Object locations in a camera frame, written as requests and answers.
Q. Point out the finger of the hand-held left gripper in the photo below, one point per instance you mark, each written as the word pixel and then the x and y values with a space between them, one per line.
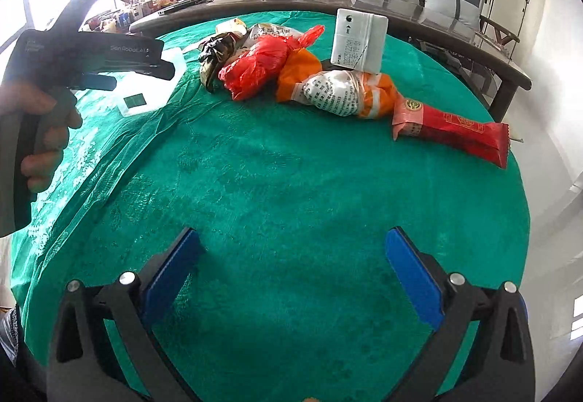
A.
pixel 98 82
pixel 145 70

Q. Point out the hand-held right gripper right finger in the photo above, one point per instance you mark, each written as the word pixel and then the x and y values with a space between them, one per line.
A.
pixel 412 270

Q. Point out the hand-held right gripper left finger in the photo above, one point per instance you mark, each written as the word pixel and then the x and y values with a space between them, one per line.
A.
pixel 175 267

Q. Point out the clear plastic container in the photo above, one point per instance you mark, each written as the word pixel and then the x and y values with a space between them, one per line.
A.
pixel 152 98

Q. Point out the red plastic bag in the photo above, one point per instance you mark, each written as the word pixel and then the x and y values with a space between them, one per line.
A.
pixel 250 65

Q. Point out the person's left hand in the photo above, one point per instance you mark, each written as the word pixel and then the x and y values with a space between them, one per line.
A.
pixel 32 99

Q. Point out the cluster of small bottles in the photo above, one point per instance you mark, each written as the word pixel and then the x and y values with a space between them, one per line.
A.
pixel 136 8

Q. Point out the dark crumpled wrapper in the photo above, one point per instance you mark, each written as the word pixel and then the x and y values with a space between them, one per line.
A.
pixel 214 60

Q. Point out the green tablecloth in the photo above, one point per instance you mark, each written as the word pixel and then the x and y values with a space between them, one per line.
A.
pixel 273 183

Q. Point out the red snack packet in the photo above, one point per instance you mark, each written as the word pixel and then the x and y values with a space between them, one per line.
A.
pixel 446 129

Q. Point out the orange plastic bag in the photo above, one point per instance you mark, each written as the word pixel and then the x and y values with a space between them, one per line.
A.
pixel 296 72

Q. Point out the long dark table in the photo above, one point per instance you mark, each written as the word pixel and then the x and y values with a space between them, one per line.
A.
pixel 319 4

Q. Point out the white printed plastic bag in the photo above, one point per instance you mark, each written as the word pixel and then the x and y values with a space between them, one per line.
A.
pixel 330 92

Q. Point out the white carton box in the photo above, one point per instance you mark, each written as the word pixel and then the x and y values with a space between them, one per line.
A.
pixel 360 42

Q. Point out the wooden chair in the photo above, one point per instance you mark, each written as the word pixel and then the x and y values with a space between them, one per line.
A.
pixel 498 31

